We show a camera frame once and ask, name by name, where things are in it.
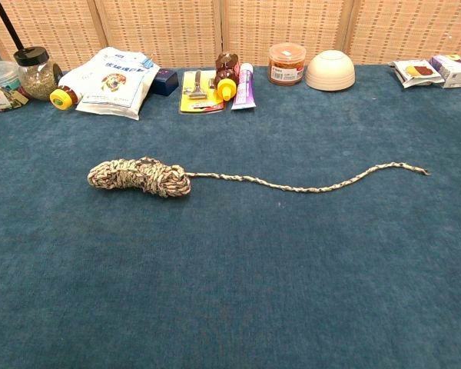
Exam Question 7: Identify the blue carpet table cloth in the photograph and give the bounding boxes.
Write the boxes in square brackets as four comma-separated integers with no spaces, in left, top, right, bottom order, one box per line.
[0,64,461,369]

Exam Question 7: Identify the cream upturned bowl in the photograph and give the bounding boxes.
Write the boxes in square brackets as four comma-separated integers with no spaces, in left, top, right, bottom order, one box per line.
[304,49,357,92]

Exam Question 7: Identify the white purple small carton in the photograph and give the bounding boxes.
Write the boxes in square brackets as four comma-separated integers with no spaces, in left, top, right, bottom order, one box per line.
[429,54,461,89]

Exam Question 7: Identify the clear plastic tub of clips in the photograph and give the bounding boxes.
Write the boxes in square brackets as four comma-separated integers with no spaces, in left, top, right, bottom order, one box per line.
[0,60,30,113]

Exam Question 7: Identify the white sugar bag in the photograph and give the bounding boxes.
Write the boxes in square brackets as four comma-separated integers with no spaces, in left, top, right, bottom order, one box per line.
[75,46,161,121]

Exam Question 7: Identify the bamboo folding screen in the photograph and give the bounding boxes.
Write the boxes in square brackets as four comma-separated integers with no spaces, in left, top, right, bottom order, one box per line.
[0,0,461,72]

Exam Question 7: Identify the dark blue small box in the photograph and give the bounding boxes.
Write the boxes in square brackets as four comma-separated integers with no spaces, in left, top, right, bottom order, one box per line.
[150,68,180,97]

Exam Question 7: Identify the razor in yellow blister pack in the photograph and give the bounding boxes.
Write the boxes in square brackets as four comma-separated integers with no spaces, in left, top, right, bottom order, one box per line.
[179,69,227,115]

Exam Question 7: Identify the white-label bottle with yellow cap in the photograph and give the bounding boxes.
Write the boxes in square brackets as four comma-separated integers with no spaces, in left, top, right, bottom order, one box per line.
[49,71,85,111]

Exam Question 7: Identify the black tripod stand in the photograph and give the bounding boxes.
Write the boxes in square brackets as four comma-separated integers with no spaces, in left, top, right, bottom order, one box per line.
[0,0,25,51]

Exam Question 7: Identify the beige braided rope bundle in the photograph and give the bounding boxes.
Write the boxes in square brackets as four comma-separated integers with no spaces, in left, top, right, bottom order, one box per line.
[87,155,431,199]

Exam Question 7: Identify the brown honey bottle yellow cap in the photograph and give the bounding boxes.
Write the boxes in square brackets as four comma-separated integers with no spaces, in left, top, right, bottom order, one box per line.
[214,52,240,102]

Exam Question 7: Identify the white snack packet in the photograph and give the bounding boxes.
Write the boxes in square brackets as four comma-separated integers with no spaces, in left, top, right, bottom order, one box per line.
[388,58,446,89]

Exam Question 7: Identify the clear jar with black lid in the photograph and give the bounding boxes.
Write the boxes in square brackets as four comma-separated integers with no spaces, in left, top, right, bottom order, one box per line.
[13,46,64,101]

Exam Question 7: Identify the purple white toothpaste tube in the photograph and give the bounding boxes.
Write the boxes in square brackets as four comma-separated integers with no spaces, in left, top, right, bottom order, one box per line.
[230,62,257,111]

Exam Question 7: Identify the orange-lid plastic jar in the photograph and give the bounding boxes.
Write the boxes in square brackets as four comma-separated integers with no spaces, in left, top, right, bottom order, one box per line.
[267,42,307,87]

